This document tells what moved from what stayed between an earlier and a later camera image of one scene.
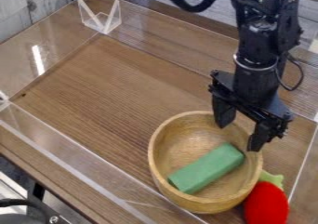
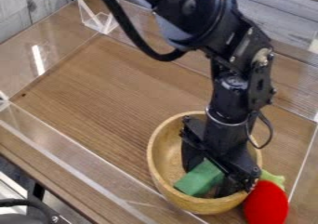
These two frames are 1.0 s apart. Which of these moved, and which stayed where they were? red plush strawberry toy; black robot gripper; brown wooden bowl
Moved: black robot gripper
Stayed: brown wooden bowl; red plush strawberry toy
